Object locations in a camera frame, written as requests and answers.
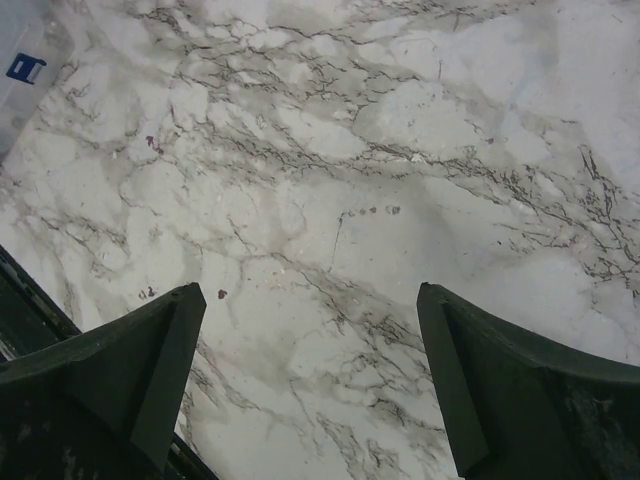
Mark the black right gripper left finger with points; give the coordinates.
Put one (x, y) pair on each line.
(125, 380)

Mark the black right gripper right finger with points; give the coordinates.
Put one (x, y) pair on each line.
(517, 405)

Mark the clear plastic screw organizer box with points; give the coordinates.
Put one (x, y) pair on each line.
(34, 47)

